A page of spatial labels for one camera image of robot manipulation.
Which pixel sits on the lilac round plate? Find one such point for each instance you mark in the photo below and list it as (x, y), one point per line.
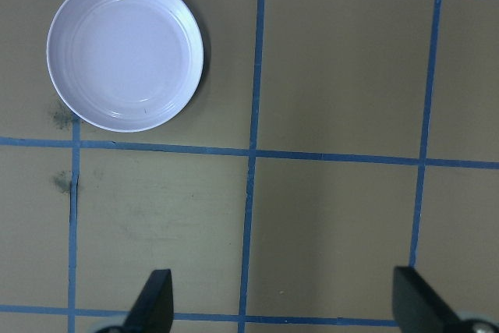
(124, 52)

